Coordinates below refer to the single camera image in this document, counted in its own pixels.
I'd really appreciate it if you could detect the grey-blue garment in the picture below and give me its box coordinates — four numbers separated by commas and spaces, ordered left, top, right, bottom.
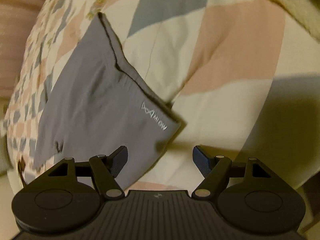
33, 13, 182, 189

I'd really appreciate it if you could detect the pink grey checkered quilt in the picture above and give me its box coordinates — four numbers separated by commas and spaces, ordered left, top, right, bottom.
1, 0, 319, 192

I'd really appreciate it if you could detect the pink curtain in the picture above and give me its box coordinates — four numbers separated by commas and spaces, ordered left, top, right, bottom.
0, 0, 45, 98

